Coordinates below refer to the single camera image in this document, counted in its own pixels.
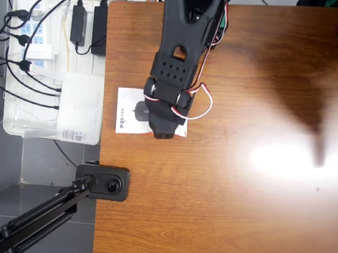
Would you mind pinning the large black power adapter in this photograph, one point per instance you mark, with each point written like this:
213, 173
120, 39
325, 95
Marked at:
100, 30

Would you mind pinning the white power strip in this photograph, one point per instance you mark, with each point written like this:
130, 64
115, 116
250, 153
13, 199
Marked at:
39, 29

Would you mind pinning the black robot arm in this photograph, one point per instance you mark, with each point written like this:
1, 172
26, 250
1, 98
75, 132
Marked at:
167, 38

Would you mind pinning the black power plug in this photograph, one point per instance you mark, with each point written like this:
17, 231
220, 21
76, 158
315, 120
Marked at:
24, 40
19, 13
24, 65

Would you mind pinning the white router antenna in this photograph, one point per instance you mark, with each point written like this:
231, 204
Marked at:
44, 71
39, 134

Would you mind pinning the white orange mouse box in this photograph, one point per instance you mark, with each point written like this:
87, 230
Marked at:
127, 99

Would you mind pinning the slim black power adapter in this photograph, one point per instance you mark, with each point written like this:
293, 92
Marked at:
78, 25

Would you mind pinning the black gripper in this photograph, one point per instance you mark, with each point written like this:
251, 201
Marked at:
164, 132

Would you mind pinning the white charger plug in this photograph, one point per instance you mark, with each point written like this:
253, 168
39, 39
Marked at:
40, 52

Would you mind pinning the black stand clamp base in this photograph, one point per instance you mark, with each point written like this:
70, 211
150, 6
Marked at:
124, 175

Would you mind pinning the white plastic tray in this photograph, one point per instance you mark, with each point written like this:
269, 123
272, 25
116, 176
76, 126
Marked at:
83, 62

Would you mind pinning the white router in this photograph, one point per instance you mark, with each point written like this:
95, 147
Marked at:
79, 107

